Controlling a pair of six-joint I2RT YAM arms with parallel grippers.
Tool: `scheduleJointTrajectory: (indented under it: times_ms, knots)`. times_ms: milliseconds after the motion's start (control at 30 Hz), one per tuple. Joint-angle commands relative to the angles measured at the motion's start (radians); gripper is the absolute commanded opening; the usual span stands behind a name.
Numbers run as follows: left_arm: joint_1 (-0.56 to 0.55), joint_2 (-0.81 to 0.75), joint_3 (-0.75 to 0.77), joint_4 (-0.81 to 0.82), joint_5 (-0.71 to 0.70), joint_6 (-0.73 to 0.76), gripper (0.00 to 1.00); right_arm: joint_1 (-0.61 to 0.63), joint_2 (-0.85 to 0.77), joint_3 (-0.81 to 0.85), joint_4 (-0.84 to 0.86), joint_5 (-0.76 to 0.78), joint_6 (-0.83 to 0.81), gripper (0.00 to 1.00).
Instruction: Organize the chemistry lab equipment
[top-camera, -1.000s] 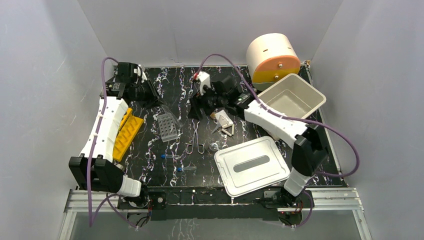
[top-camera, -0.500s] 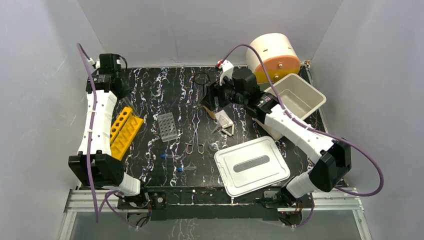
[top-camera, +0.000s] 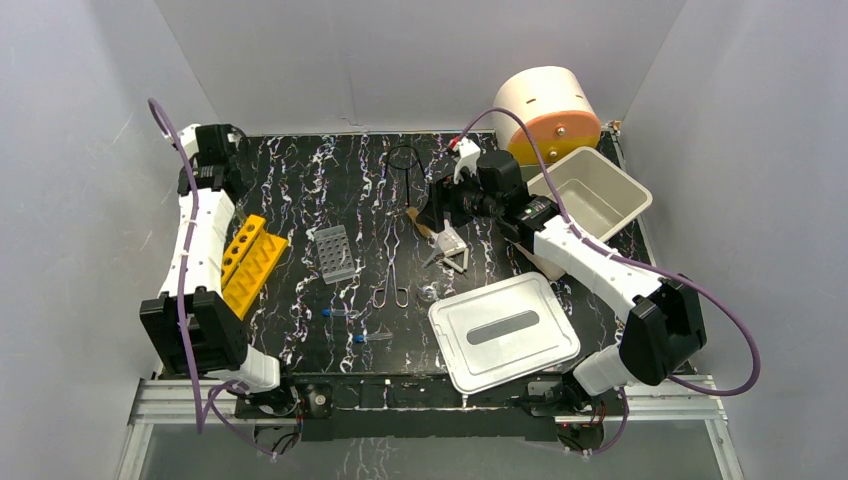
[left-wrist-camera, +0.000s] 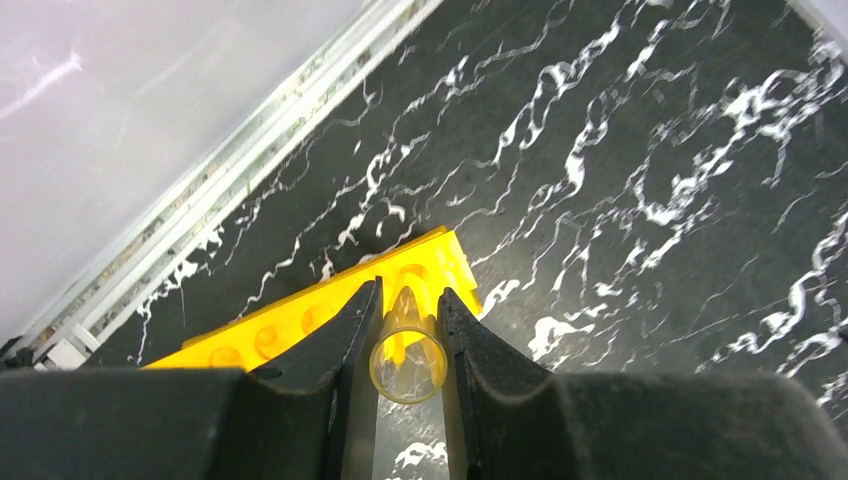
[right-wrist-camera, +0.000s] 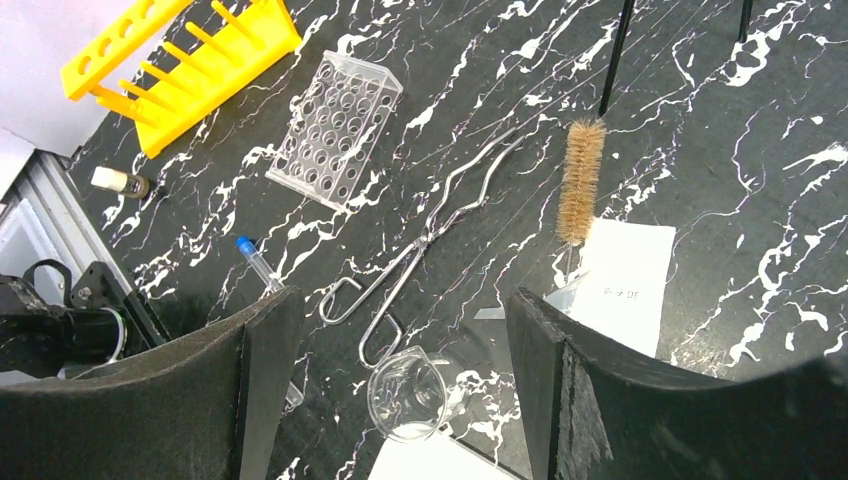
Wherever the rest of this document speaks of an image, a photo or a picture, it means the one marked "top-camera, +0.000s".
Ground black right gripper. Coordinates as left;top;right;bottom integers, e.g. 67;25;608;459
414;165;502;235

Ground blue capped tube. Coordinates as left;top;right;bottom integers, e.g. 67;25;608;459
354;332;393;344
321;308;361;318

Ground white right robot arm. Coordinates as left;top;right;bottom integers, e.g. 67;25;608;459
417;150;707;414

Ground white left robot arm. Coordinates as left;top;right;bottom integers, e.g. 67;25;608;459
140;124;299;416

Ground brown test tube brush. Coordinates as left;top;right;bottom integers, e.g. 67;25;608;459
406;207;432;238

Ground white paper packet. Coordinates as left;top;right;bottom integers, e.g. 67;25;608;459
432;223;469;274

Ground metal crucible tongs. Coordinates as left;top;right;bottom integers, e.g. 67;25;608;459
371;226;410;309

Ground small glass beaker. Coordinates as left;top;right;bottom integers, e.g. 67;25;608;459
417;284;442;304

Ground yellow test tube rack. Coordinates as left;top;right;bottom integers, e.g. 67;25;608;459
221;215;289;320

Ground clear plastic tube rack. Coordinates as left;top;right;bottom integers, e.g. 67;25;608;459
314;225;356;285

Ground white bin lid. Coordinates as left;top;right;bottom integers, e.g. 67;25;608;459
428;272;581;395

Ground cream cylindrical drawer cabinet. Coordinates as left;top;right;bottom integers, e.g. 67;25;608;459
493;66;601;164

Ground white plastic bin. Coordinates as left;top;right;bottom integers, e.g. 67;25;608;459
548;147;653;242

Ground black wire tripod ring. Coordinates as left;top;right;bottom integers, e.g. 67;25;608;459
382;146;427;208

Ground aluminium frame rail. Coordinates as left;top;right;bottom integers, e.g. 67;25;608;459
129;373;726;425

